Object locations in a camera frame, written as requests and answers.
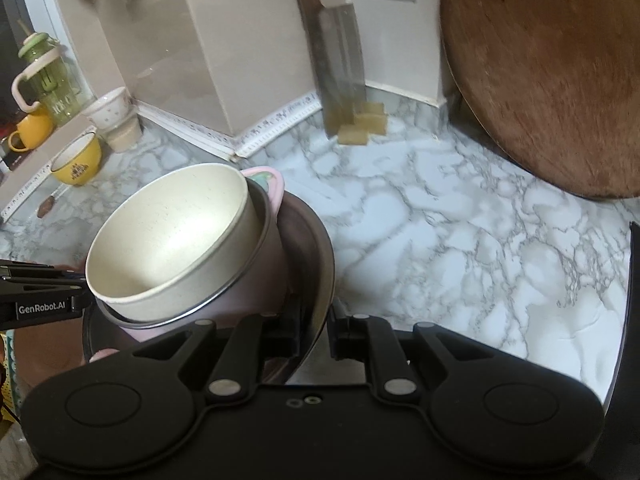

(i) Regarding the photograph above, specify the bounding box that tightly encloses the round wooden cutting board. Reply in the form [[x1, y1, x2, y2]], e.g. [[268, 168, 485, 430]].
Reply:
[[439, 0, 640, 201]]

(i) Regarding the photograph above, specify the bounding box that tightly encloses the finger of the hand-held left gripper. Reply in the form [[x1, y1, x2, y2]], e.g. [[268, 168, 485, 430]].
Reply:
[[0, 272, 89, 295], [0, 260, 57, 276]]

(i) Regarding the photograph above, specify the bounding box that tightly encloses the pink steel-lined bowl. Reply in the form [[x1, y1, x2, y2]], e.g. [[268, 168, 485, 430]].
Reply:
[[90, 165, 289, 362]]

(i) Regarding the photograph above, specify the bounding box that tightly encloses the green water bottle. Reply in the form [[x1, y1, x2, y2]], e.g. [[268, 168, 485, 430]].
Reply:
[[12, 32, 81, 126]]

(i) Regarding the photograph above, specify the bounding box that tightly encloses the black stove top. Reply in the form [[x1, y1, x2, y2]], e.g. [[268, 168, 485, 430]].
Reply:
[[602, 220, 640, 411]]

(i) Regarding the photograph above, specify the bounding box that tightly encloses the yellow mug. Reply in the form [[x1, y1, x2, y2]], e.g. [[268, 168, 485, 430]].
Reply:
[[7, 112, 55, 152]]

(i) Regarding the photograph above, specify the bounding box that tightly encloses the small translucent bowl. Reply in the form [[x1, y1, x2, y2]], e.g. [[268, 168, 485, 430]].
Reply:
[[106, 115, 144, 154]]

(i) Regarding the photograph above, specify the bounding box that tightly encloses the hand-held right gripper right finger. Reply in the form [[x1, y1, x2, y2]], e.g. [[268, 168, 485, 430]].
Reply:
[[327, 312, 481, 403]]

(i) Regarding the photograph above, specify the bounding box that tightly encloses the white floral bowl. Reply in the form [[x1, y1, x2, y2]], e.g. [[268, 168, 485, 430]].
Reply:
[[87, 86, 132, 131]]

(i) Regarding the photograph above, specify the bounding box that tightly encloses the cream bowl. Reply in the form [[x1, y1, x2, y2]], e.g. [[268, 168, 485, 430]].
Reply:
[[85, 162, 262, 324]]

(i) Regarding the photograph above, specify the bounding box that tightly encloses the wooden-handled cleaver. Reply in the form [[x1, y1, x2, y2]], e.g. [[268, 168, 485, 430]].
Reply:
[[290, 0, 366, 139]]

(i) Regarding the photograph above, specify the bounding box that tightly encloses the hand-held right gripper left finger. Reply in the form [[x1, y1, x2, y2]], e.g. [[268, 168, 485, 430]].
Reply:
[[132, 310, 303, 402]]

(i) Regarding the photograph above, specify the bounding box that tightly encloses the yellow sponge block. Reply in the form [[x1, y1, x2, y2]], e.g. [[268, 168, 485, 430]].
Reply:
[[337, 101, 390, 146]]

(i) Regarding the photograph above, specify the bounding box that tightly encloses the stainless steel bowl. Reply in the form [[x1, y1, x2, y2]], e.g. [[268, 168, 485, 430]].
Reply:
[[82, 192, 336, 387]]

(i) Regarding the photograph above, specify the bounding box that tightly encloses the yellow bowl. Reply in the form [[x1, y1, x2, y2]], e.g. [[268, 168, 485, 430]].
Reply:
[[50, 131, 104, 186]]

